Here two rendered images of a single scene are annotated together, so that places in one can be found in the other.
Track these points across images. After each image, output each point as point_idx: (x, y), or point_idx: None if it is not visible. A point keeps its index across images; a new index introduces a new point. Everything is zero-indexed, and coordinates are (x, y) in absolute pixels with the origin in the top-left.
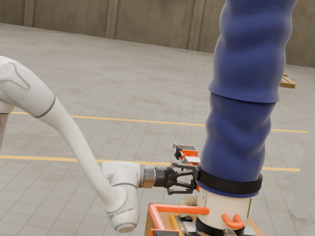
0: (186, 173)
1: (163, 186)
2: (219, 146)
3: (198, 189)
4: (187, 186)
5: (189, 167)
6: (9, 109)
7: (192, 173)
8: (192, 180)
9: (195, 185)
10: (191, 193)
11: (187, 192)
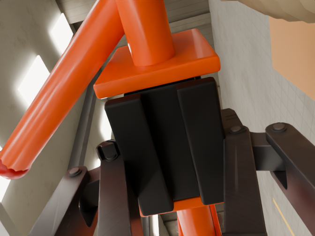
0: (103, 208)
1: None
2: None
3: (198, 57)
4: (239, 164)
5: (57, 207)
6: None
7: (117, 172)
8: (194, 170)
9: (178, 86)
10: (286, 127)
11: (295, 147)
